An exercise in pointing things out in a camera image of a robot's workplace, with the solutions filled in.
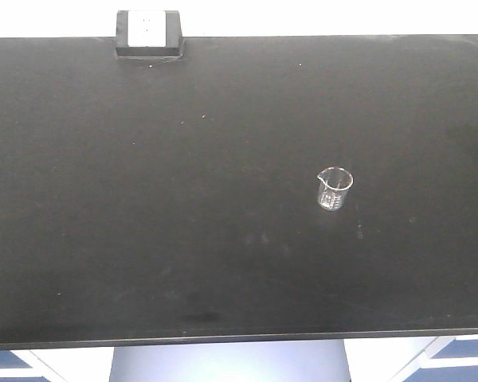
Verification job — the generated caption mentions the small clear glass beaker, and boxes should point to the small clear glass beaker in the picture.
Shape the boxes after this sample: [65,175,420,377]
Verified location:
[317,166,354,212]

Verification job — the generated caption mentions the black bench power socket box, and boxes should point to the black bench power socket box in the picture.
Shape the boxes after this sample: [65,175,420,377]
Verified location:
[116,10,184,60]

